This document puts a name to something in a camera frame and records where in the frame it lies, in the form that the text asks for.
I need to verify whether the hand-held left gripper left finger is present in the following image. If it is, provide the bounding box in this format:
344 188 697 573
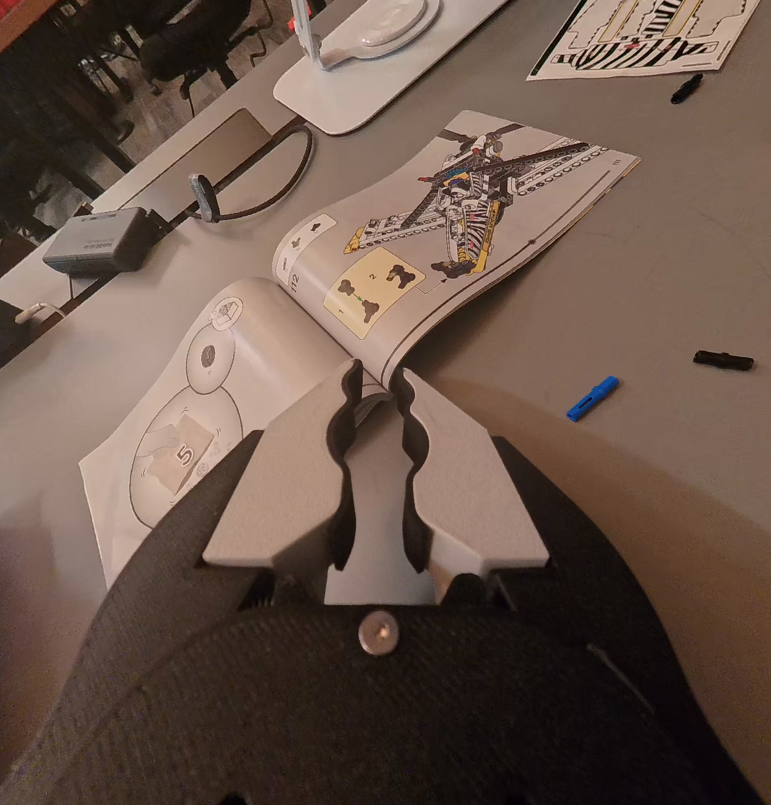
200 358 365 574

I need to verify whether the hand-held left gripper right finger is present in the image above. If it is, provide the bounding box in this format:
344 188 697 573
392 368 551 577

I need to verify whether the instruction booklet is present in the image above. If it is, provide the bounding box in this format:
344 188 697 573
78 110 642 567

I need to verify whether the zebra sticker sheet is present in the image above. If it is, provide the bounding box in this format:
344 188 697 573
526 0 763 81

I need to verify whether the blue toy pin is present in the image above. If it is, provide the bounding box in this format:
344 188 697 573
565 376 619 422

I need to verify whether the black toy axle pin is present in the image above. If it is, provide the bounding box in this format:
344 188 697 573
693 350 755 371

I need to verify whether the white plug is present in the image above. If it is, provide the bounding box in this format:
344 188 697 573
14 302 65 327

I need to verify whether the grey power brick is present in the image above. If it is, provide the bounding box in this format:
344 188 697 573
42 206 167 279

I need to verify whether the silver monitor stand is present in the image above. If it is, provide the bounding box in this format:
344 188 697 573
272 0 509 136

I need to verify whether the black office chair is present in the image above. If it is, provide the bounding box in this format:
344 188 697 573
137 0 270 117

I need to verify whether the red storage bin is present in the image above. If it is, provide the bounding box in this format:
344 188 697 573
0 0 59 42

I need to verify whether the black braided cable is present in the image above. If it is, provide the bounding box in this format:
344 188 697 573
187 124 315 225

